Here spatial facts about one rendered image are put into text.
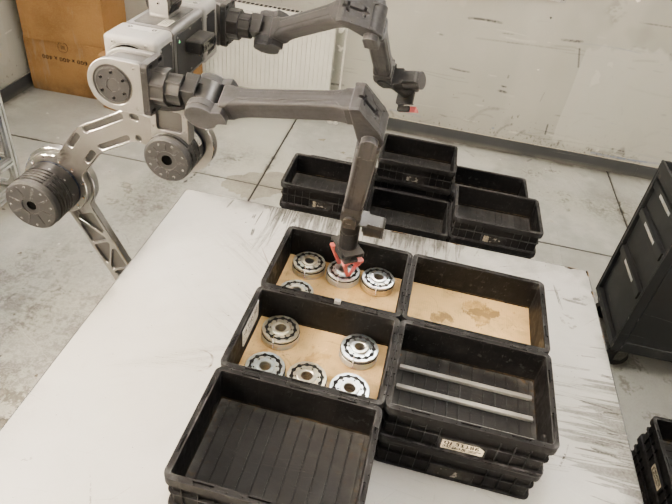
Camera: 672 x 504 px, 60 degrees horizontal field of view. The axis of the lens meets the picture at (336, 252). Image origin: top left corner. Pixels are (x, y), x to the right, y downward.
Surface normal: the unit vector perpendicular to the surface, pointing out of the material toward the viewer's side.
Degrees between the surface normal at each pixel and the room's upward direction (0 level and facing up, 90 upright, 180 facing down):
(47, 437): 0
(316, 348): 0
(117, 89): 90
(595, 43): 90
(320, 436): 0
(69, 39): 92
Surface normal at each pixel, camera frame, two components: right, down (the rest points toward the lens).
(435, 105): -0.19, 0.59
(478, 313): 0.11, -0.78
